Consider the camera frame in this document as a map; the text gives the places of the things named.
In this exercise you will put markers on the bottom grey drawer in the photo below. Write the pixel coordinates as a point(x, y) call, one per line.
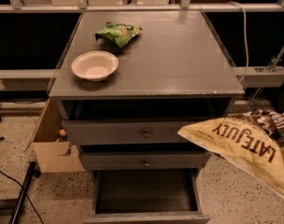
point(167, 196)

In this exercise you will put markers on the orange ball in box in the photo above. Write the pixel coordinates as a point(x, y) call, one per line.
point(63, 132)

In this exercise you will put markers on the top grey drawer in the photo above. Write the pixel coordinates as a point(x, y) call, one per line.
point(116, 132)

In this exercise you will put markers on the brown chip bag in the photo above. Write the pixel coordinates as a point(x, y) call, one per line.
point(251, 141)

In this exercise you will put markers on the black metal bar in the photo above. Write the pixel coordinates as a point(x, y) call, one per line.
point(31, 171)

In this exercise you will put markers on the grey drawer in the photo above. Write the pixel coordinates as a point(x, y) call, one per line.
point(144, 160)
point(116, 132)
point(167, 196)

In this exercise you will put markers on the green chip bag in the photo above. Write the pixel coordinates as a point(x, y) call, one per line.
point(118, 33)

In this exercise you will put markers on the cardboard box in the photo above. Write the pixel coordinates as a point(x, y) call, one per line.
point(54, 154)

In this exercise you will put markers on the grey drawer cabinet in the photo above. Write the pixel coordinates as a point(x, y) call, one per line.
point(173, 70)

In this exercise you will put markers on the white paper bowl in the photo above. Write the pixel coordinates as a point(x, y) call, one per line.
point(95, 65)

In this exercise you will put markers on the middle grey drawer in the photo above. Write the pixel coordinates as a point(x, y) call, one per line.
point(144, 160)

